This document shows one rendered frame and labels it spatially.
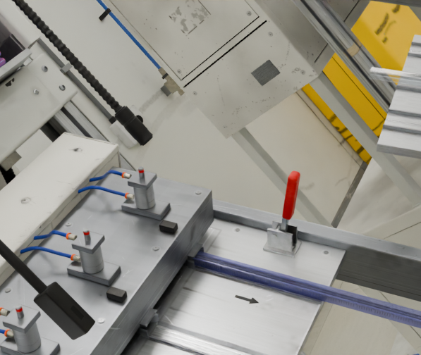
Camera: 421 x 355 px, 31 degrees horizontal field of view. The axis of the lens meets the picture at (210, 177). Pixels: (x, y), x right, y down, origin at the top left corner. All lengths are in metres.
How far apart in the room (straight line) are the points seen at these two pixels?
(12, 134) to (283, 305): 0.37
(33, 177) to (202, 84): 0.97
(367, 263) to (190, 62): 1.02
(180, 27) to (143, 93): 1.49
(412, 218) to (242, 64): 0.53
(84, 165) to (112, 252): 0.14
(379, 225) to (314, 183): 1.90
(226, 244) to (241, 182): 2.50
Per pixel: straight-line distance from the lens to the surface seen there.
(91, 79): 0.81
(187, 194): 0.88
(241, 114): 1.82
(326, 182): 3.83
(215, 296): 0.83
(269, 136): 3.67
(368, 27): 3.75
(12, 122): 0.93
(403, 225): 1.86
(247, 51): 1.73
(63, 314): 0.59
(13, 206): 0.87
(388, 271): 0.89
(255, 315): 0.81
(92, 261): 0.77
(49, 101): 0.98
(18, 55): 0.94
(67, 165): 0.92
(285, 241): 0.87
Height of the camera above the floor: 1.29
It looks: 10 degrees down
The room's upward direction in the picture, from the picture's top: 42 degrees counter-clockwise
